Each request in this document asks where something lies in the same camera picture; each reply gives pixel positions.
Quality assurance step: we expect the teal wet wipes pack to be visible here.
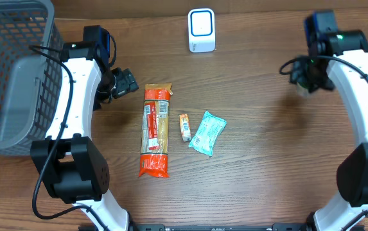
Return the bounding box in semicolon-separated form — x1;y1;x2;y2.
188;111;227;157

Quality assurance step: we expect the green lid jar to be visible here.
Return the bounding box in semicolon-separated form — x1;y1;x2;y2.
296;84;310;98

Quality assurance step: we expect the orange spaghetti packet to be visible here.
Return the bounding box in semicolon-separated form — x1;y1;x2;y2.
139;83;173;178

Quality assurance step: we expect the white barcode scanner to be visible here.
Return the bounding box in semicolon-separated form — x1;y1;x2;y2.
188;8;216;53

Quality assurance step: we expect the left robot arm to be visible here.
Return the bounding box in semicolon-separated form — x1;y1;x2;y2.
30;25;139;230

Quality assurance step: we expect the grey plastic mesh basket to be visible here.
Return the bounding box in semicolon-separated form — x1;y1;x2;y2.
0;0;64;156

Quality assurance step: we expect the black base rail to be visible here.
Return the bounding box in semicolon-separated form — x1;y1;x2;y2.
78;223;310;231

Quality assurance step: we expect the small orange snack box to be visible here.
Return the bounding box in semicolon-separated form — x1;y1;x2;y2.
179;114;192;142

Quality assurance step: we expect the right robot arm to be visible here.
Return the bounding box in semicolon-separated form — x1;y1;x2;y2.
288;11;368;230

